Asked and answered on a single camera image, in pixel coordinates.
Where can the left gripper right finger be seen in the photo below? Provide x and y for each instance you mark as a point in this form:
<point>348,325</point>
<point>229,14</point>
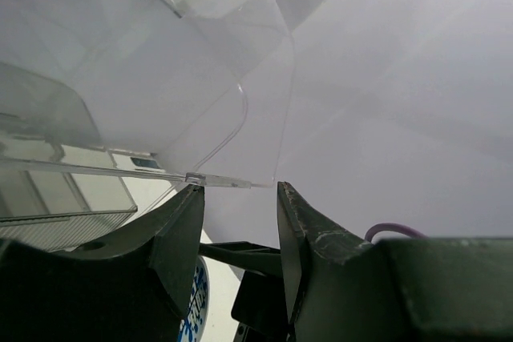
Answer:
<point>339,287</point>

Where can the clear acrylic drawer organizer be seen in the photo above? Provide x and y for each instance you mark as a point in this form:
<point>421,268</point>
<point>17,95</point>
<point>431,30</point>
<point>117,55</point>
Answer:
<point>201,86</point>

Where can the blue round tape jar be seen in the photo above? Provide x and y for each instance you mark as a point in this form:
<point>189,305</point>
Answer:
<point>193,325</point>

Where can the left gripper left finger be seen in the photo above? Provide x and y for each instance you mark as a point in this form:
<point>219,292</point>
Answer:
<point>133,284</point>

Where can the left blue corner label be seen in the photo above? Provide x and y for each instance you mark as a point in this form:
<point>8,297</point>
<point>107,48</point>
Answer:
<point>145,163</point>

